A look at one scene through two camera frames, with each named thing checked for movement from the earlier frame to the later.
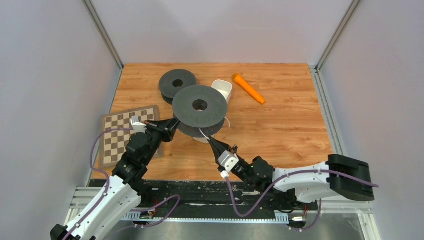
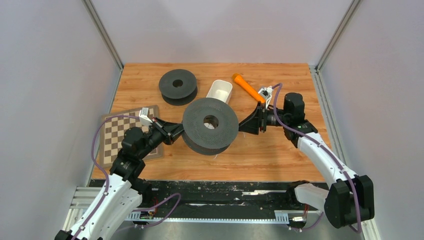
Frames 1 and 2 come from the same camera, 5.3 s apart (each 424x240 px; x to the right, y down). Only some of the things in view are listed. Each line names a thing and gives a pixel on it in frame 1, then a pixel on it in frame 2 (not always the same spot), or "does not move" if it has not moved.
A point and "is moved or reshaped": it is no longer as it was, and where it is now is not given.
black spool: (200, 111) is moved or reshaped
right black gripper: (219, 147) → (257, 119)
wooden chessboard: (114, 143) does not move
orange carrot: (240, 81) does not move
